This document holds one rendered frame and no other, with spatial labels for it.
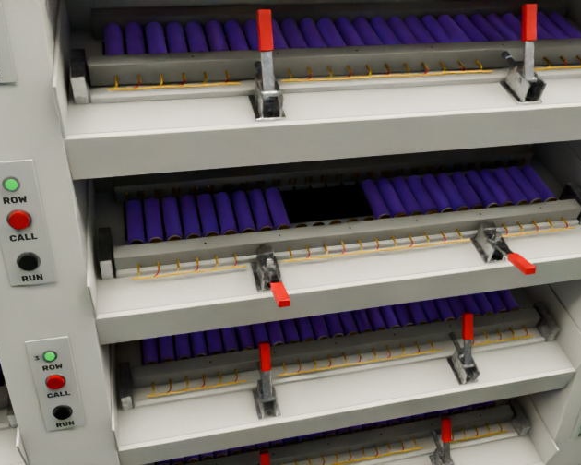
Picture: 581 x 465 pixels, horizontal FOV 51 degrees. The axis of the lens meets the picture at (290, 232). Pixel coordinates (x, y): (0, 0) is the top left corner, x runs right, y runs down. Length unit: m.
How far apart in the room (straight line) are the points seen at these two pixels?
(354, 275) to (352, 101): 0.19
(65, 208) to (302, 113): 0.23
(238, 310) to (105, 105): 0.25
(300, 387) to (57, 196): 0.40
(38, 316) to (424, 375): 0.48
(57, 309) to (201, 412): 0.24
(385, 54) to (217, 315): 0.32
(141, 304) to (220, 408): 0.20
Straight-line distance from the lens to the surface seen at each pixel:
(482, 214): 0.76
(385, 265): 0.70
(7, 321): 0.64
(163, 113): 0.57
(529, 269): 0.69
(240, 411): 0.78
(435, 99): 0.64
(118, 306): 0.64
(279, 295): 0.59
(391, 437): 0.97
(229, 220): 0.69
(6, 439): 0.80
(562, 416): 0.99
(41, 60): 0.53
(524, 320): 0.92
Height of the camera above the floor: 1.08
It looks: 29 degrees down
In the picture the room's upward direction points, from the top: 1 degrees clockwise
